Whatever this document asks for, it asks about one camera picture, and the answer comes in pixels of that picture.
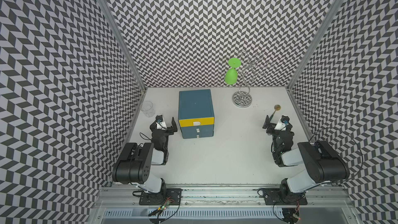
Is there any wooden spoon teal handle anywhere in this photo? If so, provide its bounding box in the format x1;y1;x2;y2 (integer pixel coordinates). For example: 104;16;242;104
269;104;282;121

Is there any teal drawer cabinet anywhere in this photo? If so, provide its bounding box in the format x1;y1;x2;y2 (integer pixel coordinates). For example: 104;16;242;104
178;89;215;122

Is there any clear plastic cup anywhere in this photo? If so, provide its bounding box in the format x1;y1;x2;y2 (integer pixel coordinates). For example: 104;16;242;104
140;101;155;118

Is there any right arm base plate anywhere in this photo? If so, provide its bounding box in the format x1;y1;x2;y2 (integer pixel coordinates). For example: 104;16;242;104
261;188;308;206

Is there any left base wiring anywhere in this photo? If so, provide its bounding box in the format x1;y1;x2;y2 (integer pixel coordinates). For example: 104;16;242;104
148;196;181;224

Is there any green plastic wine glass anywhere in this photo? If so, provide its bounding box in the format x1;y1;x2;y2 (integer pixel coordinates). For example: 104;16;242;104
224;58;241;85

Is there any base wiring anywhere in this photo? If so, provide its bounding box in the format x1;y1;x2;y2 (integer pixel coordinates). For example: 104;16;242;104
148;196;181;224
273;200;302;224

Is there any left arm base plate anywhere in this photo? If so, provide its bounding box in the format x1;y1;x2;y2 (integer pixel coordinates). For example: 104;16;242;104
139;188;182;206

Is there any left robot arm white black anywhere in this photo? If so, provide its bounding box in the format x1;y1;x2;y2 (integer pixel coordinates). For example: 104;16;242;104
112;115;178;195

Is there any aluminium front rail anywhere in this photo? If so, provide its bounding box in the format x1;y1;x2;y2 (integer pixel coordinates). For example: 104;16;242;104
93;184;354;208

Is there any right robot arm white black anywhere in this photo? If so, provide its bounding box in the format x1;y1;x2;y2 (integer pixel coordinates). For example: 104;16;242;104
262;115;350;197

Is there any chrome wire glass rack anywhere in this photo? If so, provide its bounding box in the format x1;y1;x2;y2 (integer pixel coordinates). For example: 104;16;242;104
232;51;273;108

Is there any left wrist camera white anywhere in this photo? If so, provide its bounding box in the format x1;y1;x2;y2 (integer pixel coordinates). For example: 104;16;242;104
154;115;167;130

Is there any yellow top drawer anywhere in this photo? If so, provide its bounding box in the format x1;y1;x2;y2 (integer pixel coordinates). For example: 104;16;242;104
179;117;215;127

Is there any right base wiring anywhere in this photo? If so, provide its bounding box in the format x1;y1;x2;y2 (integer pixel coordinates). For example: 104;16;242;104
273;200;302;224

